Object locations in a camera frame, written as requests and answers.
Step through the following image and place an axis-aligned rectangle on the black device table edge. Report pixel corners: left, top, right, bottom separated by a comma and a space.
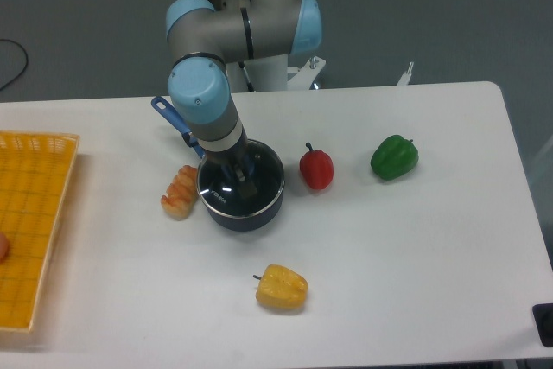
532, 303, 553, 347

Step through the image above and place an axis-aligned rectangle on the dark blue saucepan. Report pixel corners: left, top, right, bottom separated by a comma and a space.
151, 96, 285, 232

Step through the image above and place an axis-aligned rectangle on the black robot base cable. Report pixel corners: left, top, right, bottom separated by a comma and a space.
239, 61, 257, 93

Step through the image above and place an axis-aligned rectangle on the green toy bell pepper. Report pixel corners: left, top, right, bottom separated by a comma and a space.
370, 135, 419, 181

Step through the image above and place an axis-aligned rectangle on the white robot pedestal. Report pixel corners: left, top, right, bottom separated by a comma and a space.
224, 54, 416, 94

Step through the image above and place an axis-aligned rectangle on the yellow toy bell pepper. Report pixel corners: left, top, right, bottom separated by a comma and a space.
252, 264, 309, 311

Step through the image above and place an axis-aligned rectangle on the yellow woven basket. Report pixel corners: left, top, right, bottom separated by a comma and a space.
1, 130, 79, 333

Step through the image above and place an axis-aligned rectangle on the red toy bell pepper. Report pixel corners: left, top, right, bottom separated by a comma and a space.
299, 143, 334, 191

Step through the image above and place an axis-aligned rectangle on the black floor cable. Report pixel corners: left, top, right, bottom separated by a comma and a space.
0, 38, 29, 92

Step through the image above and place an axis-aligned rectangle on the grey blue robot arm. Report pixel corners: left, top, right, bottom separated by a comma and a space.
166, 0, 322, 199

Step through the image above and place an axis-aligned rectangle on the orange toy shrimp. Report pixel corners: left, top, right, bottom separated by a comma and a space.
160, 165, 198, 220

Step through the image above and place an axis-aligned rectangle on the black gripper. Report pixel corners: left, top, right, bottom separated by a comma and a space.
181, 129, 257, 200

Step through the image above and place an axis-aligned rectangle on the glass lid blue knob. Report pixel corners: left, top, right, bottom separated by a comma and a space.
197, 139, 285, 223

